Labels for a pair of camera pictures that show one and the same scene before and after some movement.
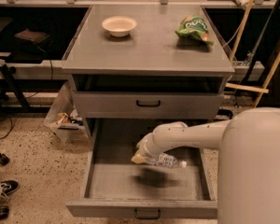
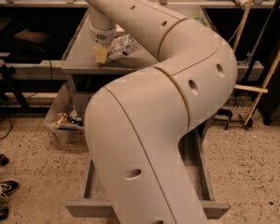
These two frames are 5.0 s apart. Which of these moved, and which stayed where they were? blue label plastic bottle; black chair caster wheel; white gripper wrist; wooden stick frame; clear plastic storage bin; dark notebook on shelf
Moved: white gripper wrist; blue label plastic bottle
Stayed: black chair caster wheel; wooden stick frame; dark notebook on shelf; clear plastic storage bin
